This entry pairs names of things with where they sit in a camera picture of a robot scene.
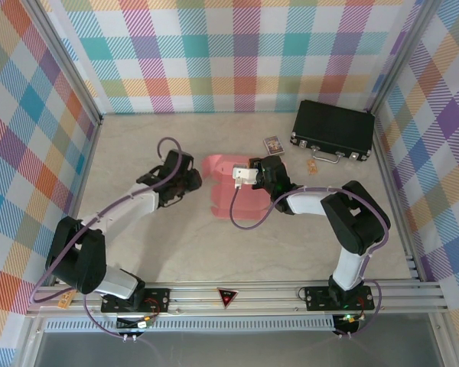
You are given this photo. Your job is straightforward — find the aluminium frame rail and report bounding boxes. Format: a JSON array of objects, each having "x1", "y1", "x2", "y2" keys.
[{"x1": 26, "y1": 281, "x2": 451, "y2": 318}]

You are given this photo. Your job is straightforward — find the black connector box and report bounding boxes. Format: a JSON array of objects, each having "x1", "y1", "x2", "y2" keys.
[
  {"x1": 116, "y1": 317, "x2": 154, "y2": 332},
  {"x1": 334, "y1": 313, "x2": 363, "y2": 333}
]

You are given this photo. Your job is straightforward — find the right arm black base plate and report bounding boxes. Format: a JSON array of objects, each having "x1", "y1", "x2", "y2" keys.
[{"x1": 304, "y1": 284, "x2": 376, "y2": 313}]

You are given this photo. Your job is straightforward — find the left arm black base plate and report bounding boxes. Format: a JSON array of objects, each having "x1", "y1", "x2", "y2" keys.
[{"x1": 100, "y1": 287, "x2": 172, "y2": 315}]

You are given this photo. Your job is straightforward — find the aluminium side rail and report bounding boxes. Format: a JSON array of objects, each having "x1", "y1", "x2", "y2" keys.
[
  {"x1": 369, "y1": 112, "x2": 424, "y2": 284},
  {"x1": 51, "y1": 114, "x2": 104, "y2": 286}
]

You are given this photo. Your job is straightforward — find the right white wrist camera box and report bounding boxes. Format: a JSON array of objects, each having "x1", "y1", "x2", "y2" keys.
[{"x1": 232, "y1": 164, "x2": 260, "y2": 190}]

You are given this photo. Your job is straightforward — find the grey metal panel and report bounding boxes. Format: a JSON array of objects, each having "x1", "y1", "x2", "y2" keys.
[{"x1": 22, "y1": 330, "x2": 456, "y2": 367}]

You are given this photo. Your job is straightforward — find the aluminium frame post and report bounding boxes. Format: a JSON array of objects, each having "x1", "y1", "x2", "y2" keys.
[
  {"x1": 366, "y1": 0, "x2": 443, "y2": 115},
  {"x1": 22, "y1": 0, "x2": 104, "y2": 127}
]

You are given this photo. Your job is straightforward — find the playing card deck box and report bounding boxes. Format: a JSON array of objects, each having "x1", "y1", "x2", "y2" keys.
[{"x1": 262, "y1": 135, "x2": 285, "y2": 156}]

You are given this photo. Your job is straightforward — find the grey slotted cable duct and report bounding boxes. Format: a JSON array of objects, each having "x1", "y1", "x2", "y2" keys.
[{"x1": 44, "y1": 315, "x2": 336, "y2": 333}]

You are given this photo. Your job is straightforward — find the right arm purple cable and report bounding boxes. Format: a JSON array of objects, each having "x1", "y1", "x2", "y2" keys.
[{"x1": 229, "y1": 185, "x2": 392, "y2": 339}]

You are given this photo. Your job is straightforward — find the black carrying case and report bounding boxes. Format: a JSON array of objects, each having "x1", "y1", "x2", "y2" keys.
[{"x1": 289, "y1": 99, "x2": 376, "y2": 164}]

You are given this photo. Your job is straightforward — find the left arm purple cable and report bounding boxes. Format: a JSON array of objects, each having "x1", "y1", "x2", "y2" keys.
[{"x1": 30, "y1": 136, "x2": 184, "y2": 339}]

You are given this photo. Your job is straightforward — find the pink paper box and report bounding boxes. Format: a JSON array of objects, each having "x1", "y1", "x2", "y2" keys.
[{"x1": 201, "y1": 154, "x2": 277, "y2": 221}]

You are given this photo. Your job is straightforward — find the orange label tag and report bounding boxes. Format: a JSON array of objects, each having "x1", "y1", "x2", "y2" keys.
[{"x1": 57, "y1": 288, "x2": 77, "y2": 309}]

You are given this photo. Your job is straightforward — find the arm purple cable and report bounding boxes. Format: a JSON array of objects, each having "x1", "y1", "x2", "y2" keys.
[
  {"x1": 30, "y1": 136, "x2": 184, "y2": 339},
  {"x1": 229, "y1": 185, "x2": 392, "y2": 339}
]

